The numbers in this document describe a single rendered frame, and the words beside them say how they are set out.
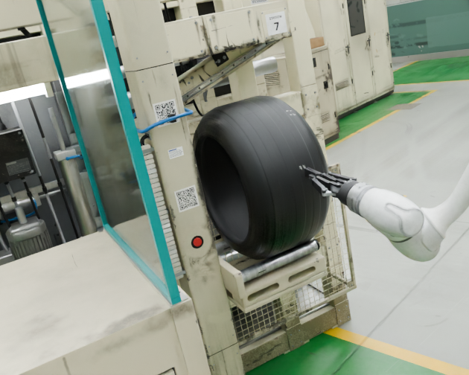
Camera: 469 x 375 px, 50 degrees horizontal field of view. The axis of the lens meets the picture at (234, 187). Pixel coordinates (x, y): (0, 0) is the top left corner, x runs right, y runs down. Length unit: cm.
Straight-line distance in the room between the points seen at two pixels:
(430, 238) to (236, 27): 107
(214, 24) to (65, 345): 135
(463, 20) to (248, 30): 1129
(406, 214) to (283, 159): 48
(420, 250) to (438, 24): 1205
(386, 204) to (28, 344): 87
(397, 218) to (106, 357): 75
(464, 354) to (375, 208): 160
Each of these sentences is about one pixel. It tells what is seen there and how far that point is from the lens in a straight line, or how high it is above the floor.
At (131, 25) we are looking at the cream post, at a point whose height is 178.
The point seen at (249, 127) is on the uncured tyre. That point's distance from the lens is 163.
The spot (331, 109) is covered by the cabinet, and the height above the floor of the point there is 43.
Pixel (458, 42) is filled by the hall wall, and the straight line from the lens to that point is 1325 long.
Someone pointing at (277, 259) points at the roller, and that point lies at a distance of 182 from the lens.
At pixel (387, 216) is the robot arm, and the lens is 131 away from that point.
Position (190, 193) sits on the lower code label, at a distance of 167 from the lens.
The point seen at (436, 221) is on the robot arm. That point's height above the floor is 113.
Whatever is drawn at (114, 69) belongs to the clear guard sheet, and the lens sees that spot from 84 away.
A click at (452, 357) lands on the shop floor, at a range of 281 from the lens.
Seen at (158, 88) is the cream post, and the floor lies 159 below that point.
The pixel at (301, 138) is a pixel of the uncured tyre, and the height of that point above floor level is 134.
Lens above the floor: 173
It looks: 18 degrees down
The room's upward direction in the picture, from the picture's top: 12 degrees counter-clockwise
